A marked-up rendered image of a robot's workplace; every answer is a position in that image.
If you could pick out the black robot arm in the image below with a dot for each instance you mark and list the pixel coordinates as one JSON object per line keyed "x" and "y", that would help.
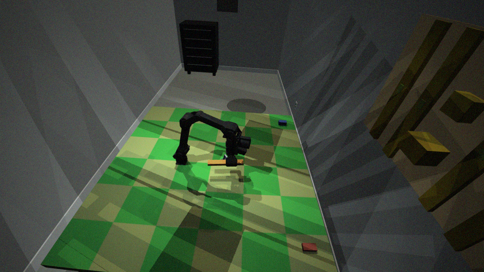
{"x": 231, "y": 132}

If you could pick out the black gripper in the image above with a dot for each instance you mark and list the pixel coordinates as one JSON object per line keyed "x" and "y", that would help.
{"x": 231, "y": 161}

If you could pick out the orange-brown bar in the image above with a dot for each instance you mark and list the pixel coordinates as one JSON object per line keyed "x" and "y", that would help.
{"x": 223, "y": 162}

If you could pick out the reddish-brown flat block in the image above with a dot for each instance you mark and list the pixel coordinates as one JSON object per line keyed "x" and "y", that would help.
{"x": 309, "y": 247}

